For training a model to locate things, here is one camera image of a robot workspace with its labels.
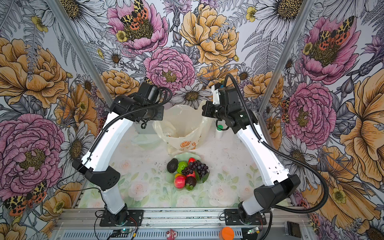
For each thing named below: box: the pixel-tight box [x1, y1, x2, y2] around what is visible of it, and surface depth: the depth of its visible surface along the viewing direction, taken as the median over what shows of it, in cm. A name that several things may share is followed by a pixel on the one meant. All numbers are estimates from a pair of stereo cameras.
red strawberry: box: [188, 157, 197, 165], surface depth 89 cm
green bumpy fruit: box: [177, 160, 188, 174], surface depth 87 cm
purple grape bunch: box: [181, 160, 209, 178], surface depth 83 cm
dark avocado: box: [167, 158, 179, 173], surface depth 85 cm
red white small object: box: [166, 229, 178, 240], surface depth 67 cm
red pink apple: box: [175, 176, 186, 189], surface depth 79 cm
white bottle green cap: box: [215, 124, 224, 140], surface depth 104 cm
